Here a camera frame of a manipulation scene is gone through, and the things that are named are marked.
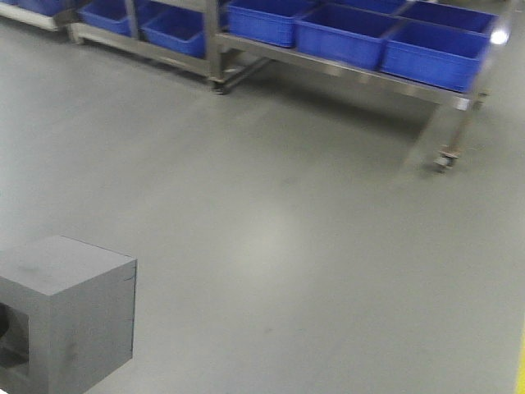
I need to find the gray hollow cube base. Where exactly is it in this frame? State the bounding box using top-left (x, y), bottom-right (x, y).
top-left (1, 236), bottom-right (138, 393)

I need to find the blue bin on cart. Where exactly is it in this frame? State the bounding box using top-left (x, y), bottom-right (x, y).
top-left (380, 21), bottom-right (490, 93)
top-left (226, 0), bottom-right (317, 48)
top-left (295, 3), bottom-right (401, 71)

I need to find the steel cart with bins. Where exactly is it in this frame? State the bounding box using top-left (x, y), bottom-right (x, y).
top-left (66, 1), bottom-right (504, 172)

